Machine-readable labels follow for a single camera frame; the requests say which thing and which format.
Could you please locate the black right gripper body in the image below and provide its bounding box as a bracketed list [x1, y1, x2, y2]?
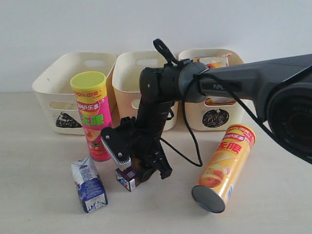
[120, 117, 166, 168]

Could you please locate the purple drink carton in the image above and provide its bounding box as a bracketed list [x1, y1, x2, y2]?
[115, 158, 144, 192]

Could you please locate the blue white milk carton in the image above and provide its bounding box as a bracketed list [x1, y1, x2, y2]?
[71, 157, 108, 213]

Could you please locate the orange instant noodle bag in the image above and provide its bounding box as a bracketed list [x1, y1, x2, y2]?
[193, 53, 236, 106]

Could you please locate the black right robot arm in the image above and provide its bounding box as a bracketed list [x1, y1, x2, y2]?
[127, 54, 312, 181]

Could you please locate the yellow Lays chips can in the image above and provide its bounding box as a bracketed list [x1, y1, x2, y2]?
[191, 124, 256, 214]

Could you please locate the right cream plastic bin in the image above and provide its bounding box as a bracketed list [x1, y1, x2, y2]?
[178, 48, 245, 131]

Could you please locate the cream plastic bin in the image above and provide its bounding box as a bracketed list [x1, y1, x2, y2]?
[112, 51, 166, 118]
[32, 52, 117, 135]
[178, 48, 245, 131]

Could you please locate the pink Lays chips can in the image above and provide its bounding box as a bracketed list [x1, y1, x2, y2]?
[70, 71, 113, 161]

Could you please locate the middle cream plastic bin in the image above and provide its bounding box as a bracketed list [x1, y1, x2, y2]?
[112, 51, 166, 118]

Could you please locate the left cream plastic bin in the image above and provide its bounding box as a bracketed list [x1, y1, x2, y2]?
[32, 52, 117, 135]

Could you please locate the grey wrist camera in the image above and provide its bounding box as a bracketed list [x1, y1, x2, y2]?
[100, 127, 131, 170]

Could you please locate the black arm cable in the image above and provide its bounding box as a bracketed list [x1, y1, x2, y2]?
[153, 38, 278, 168]

